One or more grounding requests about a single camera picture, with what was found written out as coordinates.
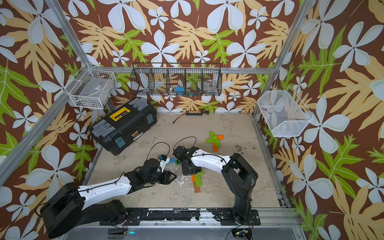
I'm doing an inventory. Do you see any white wire basket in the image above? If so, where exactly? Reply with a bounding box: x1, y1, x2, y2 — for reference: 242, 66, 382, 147
65, 64, 117, 110
257, 87, 314, 138

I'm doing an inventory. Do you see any black power strip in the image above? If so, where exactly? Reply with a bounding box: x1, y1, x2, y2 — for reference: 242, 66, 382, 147
186, 110, 203, 116

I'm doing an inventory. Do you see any lime lego brick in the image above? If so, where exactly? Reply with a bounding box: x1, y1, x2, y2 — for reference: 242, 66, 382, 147
194, 175, 203, 187
206, 137, 220, 144
209, 132, 221, 148
195, 170, 205, 176

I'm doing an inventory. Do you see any black toolbox yellow handle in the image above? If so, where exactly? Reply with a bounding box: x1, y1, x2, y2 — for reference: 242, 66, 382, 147
90, 98, 158, 156

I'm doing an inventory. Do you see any tan lego brick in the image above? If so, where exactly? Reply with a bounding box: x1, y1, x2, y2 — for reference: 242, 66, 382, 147
193, 182, 201, 194

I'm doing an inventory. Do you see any black wire basket centre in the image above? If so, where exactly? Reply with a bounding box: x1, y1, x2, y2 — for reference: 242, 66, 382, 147
130, 63, 223, 97

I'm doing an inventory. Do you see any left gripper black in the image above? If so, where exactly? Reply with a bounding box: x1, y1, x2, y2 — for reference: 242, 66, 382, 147
145, 169, 179, 184

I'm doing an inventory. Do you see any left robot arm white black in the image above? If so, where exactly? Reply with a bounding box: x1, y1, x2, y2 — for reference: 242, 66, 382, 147
40, 159, 177, 239

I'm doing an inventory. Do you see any orange lego brick long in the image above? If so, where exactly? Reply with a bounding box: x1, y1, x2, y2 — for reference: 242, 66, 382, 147
213, 143, 219, 152

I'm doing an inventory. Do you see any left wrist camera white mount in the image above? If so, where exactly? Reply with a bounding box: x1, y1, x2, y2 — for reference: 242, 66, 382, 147
158, 155, 170, 172

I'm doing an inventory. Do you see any blue lego plate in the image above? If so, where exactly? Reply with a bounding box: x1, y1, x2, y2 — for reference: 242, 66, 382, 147
167, 158, 175, 165

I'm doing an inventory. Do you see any white wire basket left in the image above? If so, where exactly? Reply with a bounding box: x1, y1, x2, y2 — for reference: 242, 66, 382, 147
65, 64, 117, 110

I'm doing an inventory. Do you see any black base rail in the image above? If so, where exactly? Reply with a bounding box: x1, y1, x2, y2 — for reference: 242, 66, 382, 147
98, 206, 262, 226

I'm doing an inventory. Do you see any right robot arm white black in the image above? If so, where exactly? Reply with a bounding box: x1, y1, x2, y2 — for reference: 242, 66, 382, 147
173, 146, 259, 224

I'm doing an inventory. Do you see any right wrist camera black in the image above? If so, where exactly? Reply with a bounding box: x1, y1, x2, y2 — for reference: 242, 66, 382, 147
173, 146, 188, 160

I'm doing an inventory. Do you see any white wire basket right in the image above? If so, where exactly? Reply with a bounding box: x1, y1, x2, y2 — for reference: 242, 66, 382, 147
257, 87, 314, 138

